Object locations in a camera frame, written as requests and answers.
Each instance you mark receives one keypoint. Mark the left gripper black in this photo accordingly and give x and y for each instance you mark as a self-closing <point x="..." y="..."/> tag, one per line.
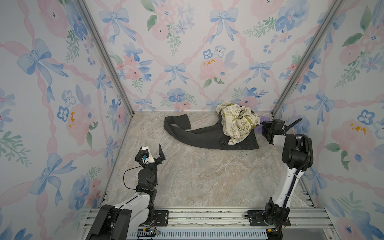
<point x="158" y="161"/>

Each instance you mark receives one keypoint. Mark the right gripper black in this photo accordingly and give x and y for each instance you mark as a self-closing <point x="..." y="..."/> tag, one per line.
<point x="266" y="123"/>

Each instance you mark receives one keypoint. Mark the purple cloth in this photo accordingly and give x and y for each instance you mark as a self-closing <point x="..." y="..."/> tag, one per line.
<point x="259" y="128"/>

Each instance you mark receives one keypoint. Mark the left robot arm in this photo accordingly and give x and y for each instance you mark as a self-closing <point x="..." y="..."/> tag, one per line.
<point x="119" y="221"/>

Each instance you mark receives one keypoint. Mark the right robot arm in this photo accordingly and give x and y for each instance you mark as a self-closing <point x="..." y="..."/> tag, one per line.
<point x="297" y="155"/>

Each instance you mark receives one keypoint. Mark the cream green printed cloth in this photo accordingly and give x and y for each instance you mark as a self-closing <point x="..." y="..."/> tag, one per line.
<point x="237" y="121"/>

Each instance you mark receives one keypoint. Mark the dark grey trousers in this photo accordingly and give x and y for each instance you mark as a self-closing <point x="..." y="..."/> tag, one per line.
<point x="211" y="137"/>

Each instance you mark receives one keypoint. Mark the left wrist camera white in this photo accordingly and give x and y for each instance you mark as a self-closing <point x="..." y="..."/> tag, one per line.
<point x="146" y="156"/>

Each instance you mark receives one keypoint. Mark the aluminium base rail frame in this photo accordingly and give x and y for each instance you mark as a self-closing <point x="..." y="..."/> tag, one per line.
<point x="230" y="223"/>

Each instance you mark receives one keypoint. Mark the left corner aluminium post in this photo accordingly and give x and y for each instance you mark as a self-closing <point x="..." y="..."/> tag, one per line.
<point x="90" y="24"/>

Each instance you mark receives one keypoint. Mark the corner aluminium post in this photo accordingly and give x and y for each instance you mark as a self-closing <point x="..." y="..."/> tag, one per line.
<point x="329" y="17"/>
<point x="90" y="24"/>

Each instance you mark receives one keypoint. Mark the right corner aluminium post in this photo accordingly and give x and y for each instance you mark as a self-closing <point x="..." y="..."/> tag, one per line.
<point x="329" y="17"/>

